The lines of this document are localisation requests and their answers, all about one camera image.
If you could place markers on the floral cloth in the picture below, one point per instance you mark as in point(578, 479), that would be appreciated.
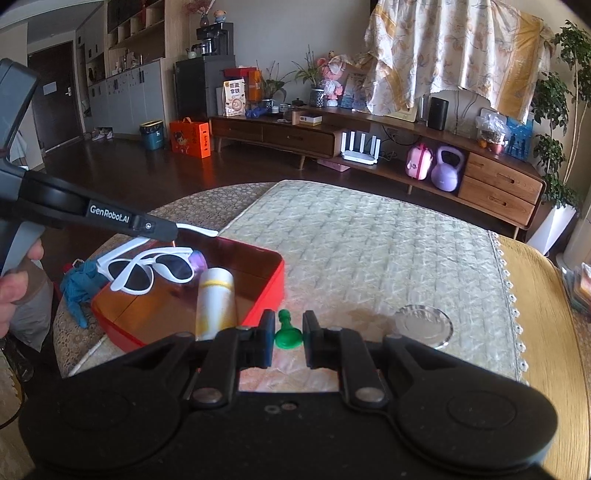
point(438, 55)

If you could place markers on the dark fridge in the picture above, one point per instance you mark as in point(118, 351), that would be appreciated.
point(198, 87)

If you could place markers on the black coffee machine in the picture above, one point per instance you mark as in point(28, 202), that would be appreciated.
point(212, 39)

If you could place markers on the round silver dish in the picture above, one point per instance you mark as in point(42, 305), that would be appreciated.
point(422, 325)

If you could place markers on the grey wall cabinets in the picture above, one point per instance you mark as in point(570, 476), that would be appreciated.
point(134, 92)

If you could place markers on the small potted plant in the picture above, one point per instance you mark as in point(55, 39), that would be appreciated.
point(316, 97)

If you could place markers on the purple squishy toy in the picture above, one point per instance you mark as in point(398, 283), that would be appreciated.
point(198, 263)

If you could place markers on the purple kettlebell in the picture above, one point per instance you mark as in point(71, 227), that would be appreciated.
point(447, 173)

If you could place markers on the small wooden box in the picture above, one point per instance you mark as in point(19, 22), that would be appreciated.
point(307, 119)

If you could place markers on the pink case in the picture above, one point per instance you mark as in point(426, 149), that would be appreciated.
point(419, 161)

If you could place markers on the white and yellow bottle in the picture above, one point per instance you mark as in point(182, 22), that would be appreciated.
point(216, 300)

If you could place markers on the dark door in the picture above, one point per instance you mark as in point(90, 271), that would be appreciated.
point(53, 97)

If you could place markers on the person's left hand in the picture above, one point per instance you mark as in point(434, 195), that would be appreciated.
point(11, 290)

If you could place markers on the blue gift bag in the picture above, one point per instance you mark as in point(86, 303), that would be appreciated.
point(519, 138)

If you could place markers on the red and orange boxes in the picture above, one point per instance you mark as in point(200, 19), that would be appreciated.
point(249, 83)

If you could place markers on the tall potted plant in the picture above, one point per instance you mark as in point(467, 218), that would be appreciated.
point(554, 138)

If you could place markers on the blue cloth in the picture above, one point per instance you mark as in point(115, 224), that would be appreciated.
point(76, 286)

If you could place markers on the teal trash bin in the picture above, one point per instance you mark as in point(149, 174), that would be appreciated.
point(152, 136)

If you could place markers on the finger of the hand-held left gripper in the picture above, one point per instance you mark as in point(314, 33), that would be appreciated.
point(157, 227)

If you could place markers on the pair of shoes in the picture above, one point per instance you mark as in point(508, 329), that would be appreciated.
point(101, 134)

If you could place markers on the quilted cream mat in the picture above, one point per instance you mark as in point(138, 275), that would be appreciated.
point(369, 240)

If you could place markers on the stack of colourful papers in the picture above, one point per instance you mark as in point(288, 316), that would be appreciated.
point(579, 288)

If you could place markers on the white router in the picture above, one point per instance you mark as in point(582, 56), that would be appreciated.
point(360, 154)

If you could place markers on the white coffee bag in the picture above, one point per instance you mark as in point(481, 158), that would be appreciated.
point(234, 99)

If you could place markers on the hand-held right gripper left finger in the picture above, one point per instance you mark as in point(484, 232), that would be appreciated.
point(268, 341)

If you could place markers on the red box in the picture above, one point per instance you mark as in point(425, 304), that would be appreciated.
point(270, 288)

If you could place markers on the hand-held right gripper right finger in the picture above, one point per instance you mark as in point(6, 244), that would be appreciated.
point(310, 344)

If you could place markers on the black speaker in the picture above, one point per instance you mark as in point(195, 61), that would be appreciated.
point(438, 113)

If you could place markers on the long wooden cabinet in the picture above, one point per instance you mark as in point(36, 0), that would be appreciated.
point(295, 134)

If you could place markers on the flat pink box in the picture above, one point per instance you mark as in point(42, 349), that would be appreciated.
point(333, 165)

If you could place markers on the orange gift box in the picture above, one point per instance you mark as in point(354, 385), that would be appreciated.
point(189, 138)

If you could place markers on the clear plastic bag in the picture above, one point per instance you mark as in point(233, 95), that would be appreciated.
point(491, 129)

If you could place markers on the white sunglasses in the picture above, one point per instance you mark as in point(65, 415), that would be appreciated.
point(134, 277)

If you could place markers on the pink doll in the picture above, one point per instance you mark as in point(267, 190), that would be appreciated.
point(330, 83)

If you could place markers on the green chess pawn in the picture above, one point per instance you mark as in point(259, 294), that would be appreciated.
point(286, 339)

